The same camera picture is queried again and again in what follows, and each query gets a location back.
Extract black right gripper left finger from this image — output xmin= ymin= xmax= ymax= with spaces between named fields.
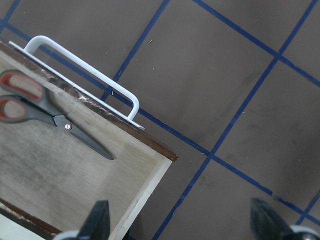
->
xmin=77 ymin=200 xmax=111 ymax=240

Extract light wooden drawer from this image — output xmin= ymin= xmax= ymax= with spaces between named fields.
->
xmin=0 ymin=42 xmax=177 ymax=240

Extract grey orange scissors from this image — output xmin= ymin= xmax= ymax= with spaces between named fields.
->
xmin=0 ymin=69 xmax=114 ymax=160

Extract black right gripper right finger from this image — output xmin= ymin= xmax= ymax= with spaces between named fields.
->
xmin=250 ymin=198 xmax=294 ymax=240

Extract white drawer handle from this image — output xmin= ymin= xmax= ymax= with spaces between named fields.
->
xmin=8 ymin=35 xmax=146 ymax=131

